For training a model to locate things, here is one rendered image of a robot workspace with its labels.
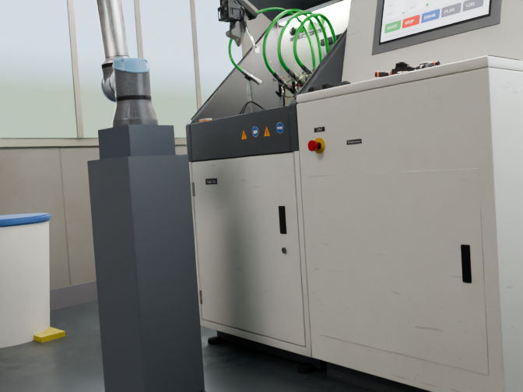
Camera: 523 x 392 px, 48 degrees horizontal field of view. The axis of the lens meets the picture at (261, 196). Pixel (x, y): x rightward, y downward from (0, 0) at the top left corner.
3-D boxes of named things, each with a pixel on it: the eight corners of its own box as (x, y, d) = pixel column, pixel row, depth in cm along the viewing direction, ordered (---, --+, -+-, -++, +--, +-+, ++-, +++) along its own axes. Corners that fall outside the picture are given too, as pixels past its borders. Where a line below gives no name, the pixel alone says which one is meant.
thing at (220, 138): (192, 161, 250) (190, 124, 249) (201, 161, 253) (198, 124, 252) (290, 151, 202) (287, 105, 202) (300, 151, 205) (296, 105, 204)
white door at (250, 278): (200, 319, 254) (189, 162, 251) (205, 318, 255) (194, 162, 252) (303, 347, 204) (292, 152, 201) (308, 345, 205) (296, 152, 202)
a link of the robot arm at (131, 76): (120, 95, 185) (117, 51, 184) (110, 100, 197) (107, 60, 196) (156, 95, 191) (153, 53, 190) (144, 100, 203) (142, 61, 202)
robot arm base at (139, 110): (129, 124, 183) (127, 92, 182) (103, 129, 193) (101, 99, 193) (167, 125, 194) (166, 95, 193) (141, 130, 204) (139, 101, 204)
